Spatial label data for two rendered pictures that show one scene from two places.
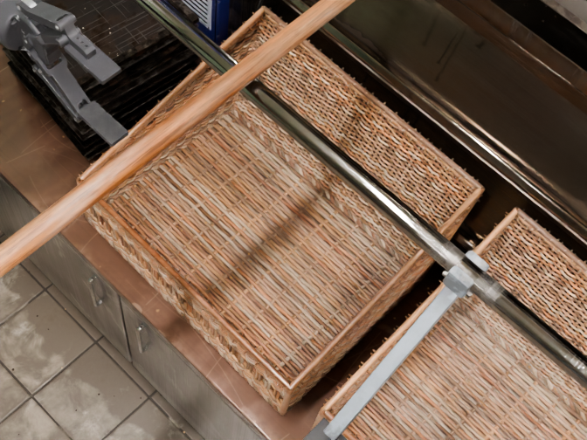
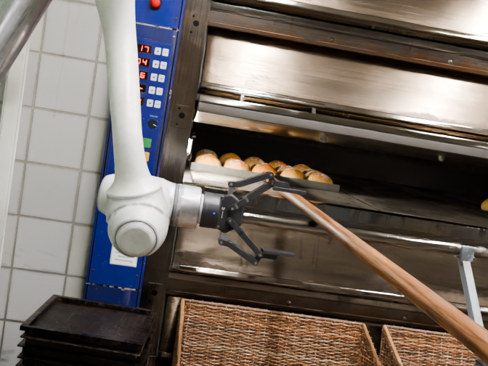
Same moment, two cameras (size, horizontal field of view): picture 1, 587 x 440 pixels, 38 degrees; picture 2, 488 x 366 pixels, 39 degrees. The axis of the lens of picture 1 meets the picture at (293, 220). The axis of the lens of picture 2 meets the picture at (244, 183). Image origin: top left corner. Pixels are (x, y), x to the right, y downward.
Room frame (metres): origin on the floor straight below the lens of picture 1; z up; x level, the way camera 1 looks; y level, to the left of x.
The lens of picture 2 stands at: (-0.42, 1.27, 1.39)
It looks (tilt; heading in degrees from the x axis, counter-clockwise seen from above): 5 degrees down; 320
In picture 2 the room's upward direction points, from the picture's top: 9 degrees clockwise
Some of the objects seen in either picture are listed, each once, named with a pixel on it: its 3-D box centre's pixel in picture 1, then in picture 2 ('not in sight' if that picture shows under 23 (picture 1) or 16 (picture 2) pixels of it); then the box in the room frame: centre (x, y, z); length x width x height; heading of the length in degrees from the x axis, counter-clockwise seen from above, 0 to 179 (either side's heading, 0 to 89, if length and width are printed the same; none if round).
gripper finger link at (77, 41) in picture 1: (77, 37); (278, 179); (0.64, 0.30, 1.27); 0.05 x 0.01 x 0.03; 57
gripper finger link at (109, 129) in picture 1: (102, 123); (277, 252); (0.62, 0.28, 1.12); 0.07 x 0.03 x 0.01; 57
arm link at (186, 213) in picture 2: not in sight; (187, 206); (0.74, 0.45, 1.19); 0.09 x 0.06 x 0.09; 147
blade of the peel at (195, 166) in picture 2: not in sight; (259, 172); (1.56, -0.45, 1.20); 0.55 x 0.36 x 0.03; 57
